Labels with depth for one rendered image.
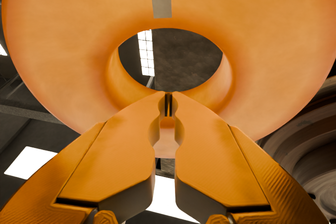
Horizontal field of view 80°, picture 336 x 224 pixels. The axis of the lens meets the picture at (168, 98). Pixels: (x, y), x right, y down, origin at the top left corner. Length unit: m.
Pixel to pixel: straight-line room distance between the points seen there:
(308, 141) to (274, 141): 0.06
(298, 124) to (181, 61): 0.29
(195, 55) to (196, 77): 0.07
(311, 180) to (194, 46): 0.35
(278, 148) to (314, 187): 0.08
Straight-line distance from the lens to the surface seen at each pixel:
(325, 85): 0.39
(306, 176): 0.45
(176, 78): 0.56
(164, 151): 0.16
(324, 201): 0.54
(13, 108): 7.40
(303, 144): 0.43
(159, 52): 0.53
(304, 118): 0.41
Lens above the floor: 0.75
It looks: 45 degrees up
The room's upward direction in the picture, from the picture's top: 180 degrees clockwise
